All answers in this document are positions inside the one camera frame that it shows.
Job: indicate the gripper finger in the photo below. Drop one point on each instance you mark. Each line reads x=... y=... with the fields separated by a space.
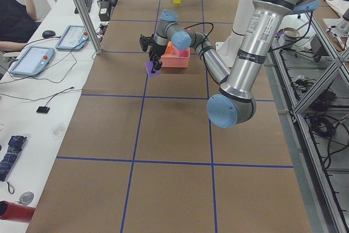
x=157 y=64
x=151 y=64

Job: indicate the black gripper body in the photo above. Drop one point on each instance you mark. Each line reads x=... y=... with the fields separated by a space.
x=155 y=51

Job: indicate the purple foam block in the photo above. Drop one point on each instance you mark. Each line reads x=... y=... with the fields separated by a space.
x=148 y=70

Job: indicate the pink foam block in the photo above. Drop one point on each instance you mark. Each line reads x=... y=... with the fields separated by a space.
x=181 y=53

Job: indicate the orange foam block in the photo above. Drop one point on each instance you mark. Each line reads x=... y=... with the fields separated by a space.
x=170 y=50

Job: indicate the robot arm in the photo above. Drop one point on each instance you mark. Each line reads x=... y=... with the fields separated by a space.
x=234 y=103

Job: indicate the pink plastic bin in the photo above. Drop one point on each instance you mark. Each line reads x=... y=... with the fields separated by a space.
x=173 y=61

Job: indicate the black box on desk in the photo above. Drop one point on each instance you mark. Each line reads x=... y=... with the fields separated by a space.
x=105 y=11

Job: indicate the far teach pendant tablet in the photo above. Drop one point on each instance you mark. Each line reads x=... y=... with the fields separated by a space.
x=74 y=38

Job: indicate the teach pendant tablet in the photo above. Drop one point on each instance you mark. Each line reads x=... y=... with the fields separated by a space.
x=74 y=38
x=33 y=61

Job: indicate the black computer mouse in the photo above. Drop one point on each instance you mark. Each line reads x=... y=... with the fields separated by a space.
x=48 y=33

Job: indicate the near teach pendant tablet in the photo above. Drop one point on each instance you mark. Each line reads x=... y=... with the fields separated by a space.
x=33 y=61

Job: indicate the small black device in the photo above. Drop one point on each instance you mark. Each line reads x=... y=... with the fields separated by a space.
x=43 y=109

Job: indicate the seated person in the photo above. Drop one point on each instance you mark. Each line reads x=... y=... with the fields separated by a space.
x=17 y=24

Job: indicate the folded blue umbrella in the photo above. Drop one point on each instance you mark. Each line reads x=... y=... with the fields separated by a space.
x=15 y=145

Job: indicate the round metal lid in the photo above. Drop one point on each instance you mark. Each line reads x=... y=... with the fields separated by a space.
x=26 y=198

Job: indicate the red bottle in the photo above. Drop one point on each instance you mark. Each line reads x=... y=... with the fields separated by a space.
x=16 y=213

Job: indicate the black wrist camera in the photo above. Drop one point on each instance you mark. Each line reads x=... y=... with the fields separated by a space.
x=145 y=42

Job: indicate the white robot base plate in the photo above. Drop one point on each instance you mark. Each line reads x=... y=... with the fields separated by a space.
x=223 y=49

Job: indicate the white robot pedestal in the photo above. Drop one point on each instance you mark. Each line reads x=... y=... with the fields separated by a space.
x=242 y=19

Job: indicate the aluminium frame post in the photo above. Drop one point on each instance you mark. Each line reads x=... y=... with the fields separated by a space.
x=87 y=22

